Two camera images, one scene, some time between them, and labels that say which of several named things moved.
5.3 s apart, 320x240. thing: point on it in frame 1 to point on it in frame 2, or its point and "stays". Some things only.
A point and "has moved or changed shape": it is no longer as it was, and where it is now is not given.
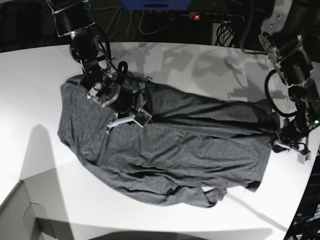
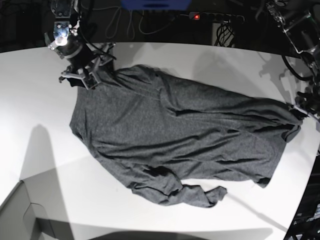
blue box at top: [155, 5] stays
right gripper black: [292, 135] to [310, 99]
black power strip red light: [216, 17] stays
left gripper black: [122, 98] to [83, 68]
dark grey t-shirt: [193, 148] has moved or changed shape
